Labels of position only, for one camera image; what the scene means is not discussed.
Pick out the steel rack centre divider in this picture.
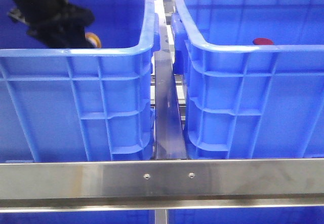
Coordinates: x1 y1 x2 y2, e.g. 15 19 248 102
154 23 187 160

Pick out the left blue plastic crate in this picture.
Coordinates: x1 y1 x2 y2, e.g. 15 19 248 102
1 0 160 163

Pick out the right blue plastic crate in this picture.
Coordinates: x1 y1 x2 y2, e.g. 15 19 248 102
172 0 323 159

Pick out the steel rack front rail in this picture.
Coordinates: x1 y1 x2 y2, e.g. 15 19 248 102
1 159 323 212

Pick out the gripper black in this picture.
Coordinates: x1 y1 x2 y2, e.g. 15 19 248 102
8 0 95 49

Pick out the blue plastic crate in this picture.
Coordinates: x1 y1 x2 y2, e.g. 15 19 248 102
172 0 323 159
1 0 160 163

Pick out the red push button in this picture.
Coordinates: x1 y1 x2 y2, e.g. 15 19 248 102
253 37 274 46

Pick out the yellow push button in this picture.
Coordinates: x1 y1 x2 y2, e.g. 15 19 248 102
85 32 102 49

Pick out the lower left blue crate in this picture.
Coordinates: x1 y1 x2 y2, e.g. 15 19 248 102
1 210 154 223

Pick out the lower right blue crate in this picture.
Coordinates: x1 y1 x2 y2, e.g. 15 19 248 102
169 206 323 223

